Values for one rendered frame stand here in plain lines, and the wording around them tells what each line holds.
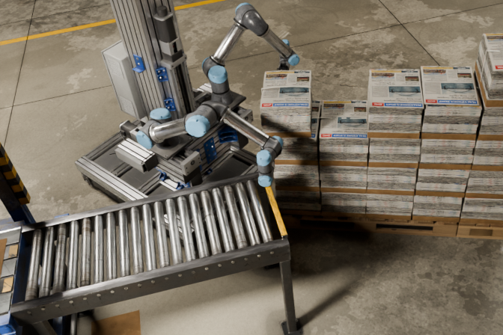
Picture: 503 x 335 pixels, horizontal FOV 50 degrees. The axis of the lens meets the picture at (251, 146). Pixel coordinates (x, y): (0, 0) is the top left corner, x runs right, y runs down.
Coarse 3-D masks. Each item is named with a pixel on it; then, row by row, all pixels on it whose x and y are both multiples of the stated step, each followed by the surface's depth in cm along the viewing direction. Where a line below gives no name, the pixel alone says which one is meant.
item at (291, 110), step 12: (264, 96) 309; (276, 96) 308; (288, 96) 307; (300, 96) 306; (264, 108) 302; (276, 108) 301; (288, 108) 301; (300, 108) 300; (264, 120) 309; (276, 120) 308; (288, 120) 307; (300, 120) 306
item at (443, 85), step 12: (432, 72) 309; (444, 72) 308; (456, 72) 307; (468, 72) 305; (432, 84) 300; (444, 84) 299; (456, 84) 298; (468, 84) 296; (432, 96) 292; (444, 96) 291; (456, 96) 290; (468, 96) 289
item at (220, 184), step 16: (240, 176) 300; (256, 176) 298; (176, 192) 296; (192, 192) 295; (112, 208) 292; (128, 208) 291; (176, 208) 299; (32, 224) 290; (48, 224) 288; (80, 224) 292
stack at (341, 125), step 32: (320, 128) 319; (352, 128) 316; (320, 160) 325; (352, 160) 321; (384, 160) 317; (416, 160) 313; (448, 160) 309; (288, 192) 348; (320, 192) 359; (288, 224) 369; (416, 224) 348; (448, 224) 343
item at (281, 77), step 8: (272, 72) 328; (280, 72) 327; (288, 72) 326; (296, 72) 325; (304, 72) 324; (264, 80) 322; (272, 80) 321; (280, 80) 321; (288, 80) 320; (296, 80) 319; (304, 80) 318
